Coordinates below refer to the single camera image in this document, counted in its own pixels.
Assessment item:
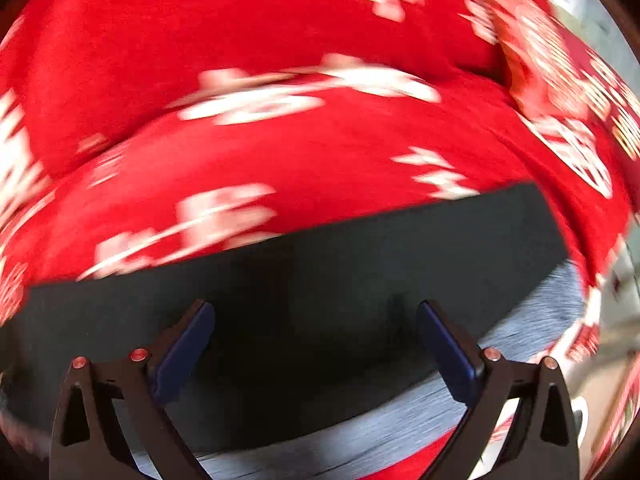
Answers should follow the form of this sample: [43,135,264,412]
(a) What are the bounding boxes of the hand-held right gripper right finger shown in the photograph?
[416,300,582,480]

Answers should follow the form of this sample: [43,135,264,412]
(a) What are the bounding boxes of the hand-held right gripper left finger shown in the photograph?
[49,299,217,480]

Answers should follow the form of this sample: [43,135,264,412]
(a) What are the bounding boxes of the black fleece-lined pants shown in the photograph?
[0,182,587,480]

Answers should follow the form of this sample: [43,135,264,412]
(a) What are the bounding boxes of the red printed blanket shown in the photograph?
[0,0,640,480]

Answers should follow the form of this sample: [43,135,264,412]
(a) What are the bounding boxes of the red printed pillow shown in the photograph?
[15,0,506,176]

